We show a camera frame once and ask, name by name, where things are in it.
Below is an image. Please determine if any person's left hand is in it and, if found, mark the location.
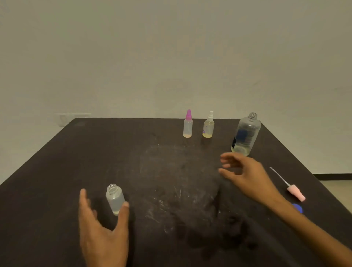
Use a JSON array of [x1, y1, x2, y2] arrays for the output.
[[78, 188, 130, 267]]

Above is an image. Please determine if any small bottle with pink sticker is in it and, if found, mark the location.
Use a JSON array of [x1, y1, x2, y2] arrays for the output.
[[183, 119, 194, 138]]

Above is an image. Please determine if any person's right hand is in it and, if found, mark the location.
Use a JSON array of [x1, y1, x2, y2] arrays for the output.
[[218, 152, 285, 207]]

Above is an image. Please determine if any white wall socket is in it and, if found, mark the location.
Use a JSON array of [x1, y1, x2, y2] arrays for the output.
[[54, 112, 92, 128]]

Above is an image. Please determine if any person's right forearm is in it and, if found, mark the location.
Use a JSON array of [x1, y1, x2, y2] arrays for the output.
[[268, 192, 352, 267]]

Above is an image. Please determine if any pink spray cap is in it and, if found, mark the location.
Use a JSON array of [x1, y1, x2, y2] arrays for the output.
[[269, 166, 306, 202]]

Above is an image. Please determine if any black skirting board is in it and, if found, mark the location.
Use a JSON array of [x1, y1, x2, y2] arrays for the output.
[[313, 173, 352, 181]]

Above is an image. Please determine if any small plain clear bottle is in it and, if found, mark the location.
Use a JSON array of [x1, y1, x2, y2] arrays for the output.
[[105, 183, 126, 217]]

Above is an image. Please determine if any large clear plastic bottle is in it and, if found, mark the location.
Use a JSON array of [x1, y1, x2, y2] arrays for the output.
[[231, 112, 262, 157]]

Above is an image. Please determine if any small yellowish bottle purple sticker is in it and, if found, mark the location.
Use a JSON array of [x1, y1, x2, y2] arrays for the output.
[[202, 120, 215, 139]]

